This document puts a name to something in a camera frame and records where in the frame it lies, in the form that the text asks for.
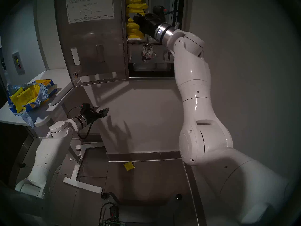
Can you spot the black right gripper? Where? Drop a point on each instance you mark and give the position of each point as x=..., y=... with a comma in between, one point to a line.
x=148, y=24

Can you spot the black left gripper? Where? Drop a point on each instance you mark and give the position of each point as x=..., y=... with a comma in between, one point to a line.
x=93, y=115

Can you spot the silver door lock knob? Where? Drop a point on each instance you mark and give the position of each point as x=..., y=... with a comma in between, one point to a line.
x=75, y=74

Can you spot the grey robot base platform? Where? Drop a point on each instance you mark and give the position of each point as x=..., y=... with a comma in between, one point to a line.
x=145, y=216

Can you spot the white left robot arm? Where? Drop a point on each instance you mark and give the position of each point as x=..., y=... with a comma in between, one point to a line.
x=47, y=155

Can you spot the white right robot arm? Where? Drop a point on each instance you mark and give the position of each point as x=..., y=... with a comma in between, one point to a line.
x=195, y=86

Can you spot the chrome dispenser lever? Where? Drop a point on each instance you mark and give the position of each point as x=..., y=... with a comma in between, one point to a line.
x=167, y=55
x=148, y=52

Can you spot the white wrapped sanitary pad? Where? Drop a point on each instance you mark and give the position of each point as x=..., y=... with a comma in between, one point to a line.
x=135, y=40

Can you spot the white printed instruction sheet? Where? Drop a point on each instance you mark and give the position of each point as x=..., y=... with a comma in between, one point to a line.
x=90, y=6

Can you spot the white overbed table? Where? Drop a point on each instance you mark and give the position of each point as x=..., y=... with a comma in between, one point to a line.
x=58, y=77

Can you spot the torn blue pad package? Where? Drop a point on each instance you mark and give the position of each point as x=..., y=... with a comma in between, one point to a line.
x=43, y=94

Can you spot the black star knob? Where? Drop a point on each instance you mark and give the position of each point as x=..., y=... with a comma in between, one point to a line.
x=178, y=196
x=105, y=195

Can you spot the dark cabinet with steel edge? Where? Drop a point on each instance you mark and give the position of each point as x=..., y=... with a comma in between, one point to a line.
x=9, y=145

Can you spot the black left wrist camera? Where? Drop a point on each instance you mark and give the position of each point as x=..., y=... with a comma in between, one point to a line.
x=85, y=107

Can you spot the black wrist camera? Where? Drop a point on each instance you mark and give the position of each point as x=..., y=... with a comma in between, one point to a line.
x=158, y=10
x=85, y=107

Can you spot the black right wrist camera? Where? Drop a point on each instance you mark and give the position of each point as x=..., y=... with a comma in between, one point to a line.
x=158, y=10

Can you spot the steel wall dispenser cabinet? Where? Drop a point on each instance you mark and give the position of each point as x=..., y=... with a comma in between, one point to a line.
x=135, y=53

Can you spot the grey wall alarm panel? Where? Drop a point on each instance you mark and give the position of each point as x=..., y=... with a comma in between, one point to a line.
x=18, y=63

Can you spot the black power box red switch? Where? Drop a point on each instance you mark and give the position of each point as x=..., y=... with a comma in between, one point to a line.
x=114, y=212

